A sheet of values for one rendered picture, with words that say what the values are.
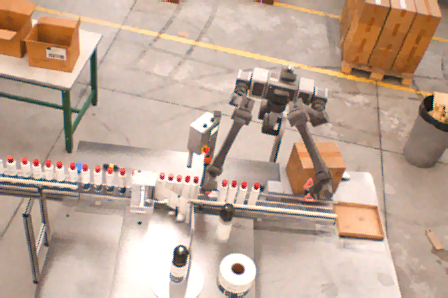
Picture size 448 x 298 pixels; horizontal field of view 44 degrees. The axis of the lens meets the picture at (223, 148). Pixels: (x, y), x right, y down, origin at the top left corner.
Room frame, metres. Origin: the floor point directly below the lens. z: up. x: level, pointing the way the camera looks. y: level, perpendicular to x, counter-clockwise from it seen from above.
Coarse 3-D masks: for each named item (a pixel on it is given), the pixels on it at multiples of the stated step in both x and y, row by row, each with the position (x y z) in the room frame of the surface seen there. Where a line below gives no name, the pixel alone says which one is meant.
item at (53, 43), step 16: (48, 16) 3.78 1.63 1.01; (80, 16) 3.67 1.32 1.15; (32, 32) 3.53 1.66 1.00; (48, 32) 3.65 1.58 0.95; (64, 32) 3.66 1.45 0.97; (32, 48) 3.39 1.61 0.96; (48, 48) 3.40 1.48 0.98; (64, 48) 3.41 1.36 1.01; (32, 64) 3.39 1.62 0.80; (48, 64) 3.40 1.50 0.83; (64, 64) 3.41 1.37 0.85
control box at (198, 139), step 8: (208, 112) 2.47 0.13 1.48; (200, 120) 2.38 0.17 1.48; (208, 120) 2.40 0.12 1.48; (216, 120) 2.41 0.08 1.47; (192, 128) 2.32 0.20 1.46; (200, 128) 2.32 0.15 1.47; (208, 128) 2.33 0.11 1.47; (192, 136) 2.31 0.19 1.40; (200, 136) 2.29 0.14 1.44; (208, 136) 2.34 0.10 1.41; (216, 136) 2.42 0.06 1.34; (192, 144) 2.31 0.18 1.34; (200, 144) 2.29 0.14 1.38; (208, 144) 2.35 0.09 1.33; (200, 152) 2.29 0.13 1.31
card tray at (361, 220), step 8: (336, 208) 2.51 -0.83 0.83; (344, 208) 2.53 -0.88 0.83; (352, 208) 2.54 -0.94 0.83; (360, 208) 2.56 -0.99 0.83; (368, 208) 2.57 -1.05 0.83; (376, 208) 2.58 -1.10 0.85; (344, 216) 2.46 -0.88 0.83; (352, 216) 2.47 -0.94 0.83; (360, 216) 2.49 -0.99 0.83; (368, 216) 2.50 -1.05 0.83; (376, 216) 2.52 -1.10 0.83; (344, 224) 2.39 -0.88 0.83; (352, 224) 2.40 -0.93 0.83; (360, 224) 2.42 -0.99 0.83; (368, 224) 2.43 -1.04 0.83; (376, 224) 2.45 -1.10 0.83; (344, 232) 2.30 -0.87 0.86; (352, 232) 2.31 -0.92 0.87; (360, 232) 2.35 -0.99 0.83; (368, 232) 2.36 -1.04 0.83; (376, 232) 2.38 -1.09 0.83
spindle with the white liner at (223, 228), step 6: (228, 204) 2.06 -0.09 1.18; (222, 210) 2.02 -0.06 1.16; (228, 210) 2.02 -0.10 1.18; (234, 210) 2.04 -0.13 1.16; (222, 216) 2.01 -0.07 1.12; (228, 216) 2.01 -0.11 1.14; (222, 222) 2.01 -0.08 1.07; (228, 222) 2.02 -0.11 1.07; (216, 228) 2.03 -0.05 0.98; (222, 228) 2.00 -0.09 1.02; (228, 228) 2.01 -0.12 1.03; (216, 234) 2.02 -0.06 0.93; (222, 234) 2.00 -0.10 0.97; (228, 234) 2.02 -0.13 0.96; (216, 240) 2.01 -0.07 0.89; (222, 240) 2.00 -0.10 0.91
